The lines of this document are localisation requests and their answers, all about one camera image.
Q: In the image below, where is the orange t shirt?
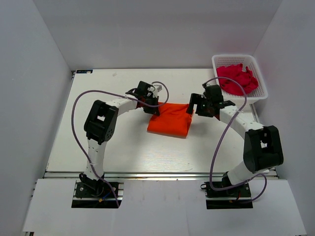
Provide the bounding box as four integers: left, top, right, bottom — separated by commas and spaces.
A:
147, 103, 192, 138

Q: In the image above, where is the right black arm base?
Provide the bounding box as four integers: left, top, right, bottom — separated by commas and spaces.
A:
200, 181, 251, 200

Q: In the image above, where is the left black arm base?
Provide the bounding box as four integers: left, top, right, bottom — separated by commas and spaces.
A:
74, 173, 120, 200

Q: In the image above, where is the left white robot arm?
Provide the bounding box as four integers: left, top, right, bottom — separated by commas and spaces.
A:
84, 81, 162, 196

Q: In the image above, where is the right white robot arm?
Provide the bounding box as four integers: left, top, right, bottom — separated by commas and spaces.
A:
186, 84, 284, 196

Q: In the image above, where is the magenta t shirt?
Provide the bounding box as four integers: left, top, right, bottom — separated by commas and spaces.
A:
217, 63, 258, 96

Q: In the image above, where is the white plastic basket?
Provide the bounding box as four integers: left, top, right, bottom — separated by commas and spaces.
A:
212, 55, 268, 106

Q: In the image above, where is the blue label sticker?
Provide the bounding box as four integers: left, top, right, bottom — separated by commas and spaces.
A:
76, 69, 93, 74

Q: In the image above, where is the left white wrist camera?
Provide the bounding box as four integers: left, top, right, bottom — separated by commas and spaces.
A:
153, 85, 163, 93

